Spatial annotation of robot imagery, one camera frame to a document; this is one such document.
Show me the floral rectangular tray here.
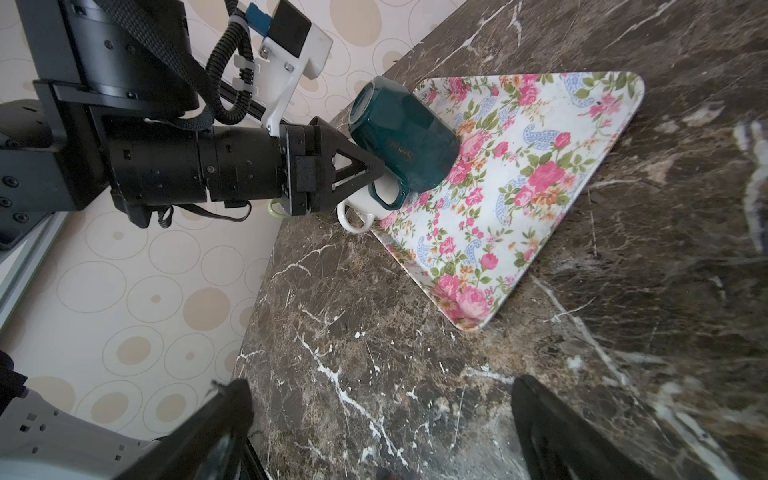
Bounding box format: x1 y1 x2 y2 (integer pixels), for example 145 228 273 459
373 71 645 331

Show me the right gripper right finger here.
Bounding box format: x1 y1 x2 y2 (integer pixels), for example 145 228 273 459
511 375 652 479

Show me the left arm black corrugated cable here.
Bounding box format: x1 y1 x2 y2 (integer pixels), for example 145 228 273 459
89 0 259 132

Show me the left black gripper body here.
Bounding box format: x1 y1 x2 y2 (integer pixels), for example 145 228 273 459
107 119 318 228

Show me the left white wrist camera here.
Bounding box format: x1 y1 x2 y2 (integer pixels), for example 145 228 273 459
244 1 333 137

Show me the dark green ceramic mug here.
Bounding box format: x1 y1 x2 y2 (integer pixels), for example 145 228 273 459
349 76 460 211

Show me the diagonal aluminium frame bar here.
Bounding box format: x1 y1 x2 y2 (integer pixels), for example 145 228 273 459
1 212 70 329

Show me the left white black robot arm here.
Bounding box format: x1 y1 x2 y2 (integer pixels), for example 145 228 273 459
1 1 384 252

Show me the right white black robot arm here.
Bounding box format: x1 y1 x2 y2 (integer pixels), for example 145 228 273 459
1 354 651 479

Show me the white ceramic mug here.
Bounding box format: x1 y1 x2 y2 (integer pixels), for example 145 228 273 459
336 175 400 234

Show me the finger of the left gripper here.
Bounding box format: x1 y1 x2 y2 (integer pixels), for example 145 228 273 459
308 117 385 213

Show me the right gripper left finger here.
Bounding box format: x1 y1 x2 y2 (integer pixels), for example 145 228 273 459
118 379 253 479

